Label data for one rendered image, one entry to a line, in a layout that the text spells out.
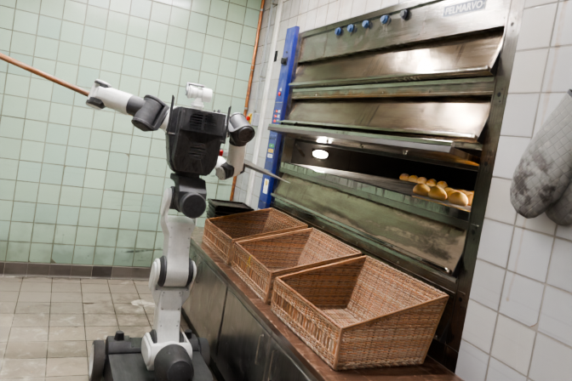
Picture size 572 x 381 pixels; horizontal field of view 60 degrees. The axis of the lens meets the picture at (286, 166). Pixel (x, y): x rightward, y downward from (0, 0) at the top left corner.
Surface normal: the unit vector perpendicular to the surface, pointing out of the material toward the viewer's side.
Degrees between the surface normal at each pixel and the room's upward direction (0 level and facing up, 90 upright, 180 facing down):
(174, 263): 60
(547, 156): 86
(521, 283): 90
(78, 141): 90
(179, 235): 74
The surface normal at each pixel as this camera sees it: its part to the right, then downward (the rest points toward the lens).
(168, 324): 0.44, -0.16
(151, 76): 0.40, 0.12
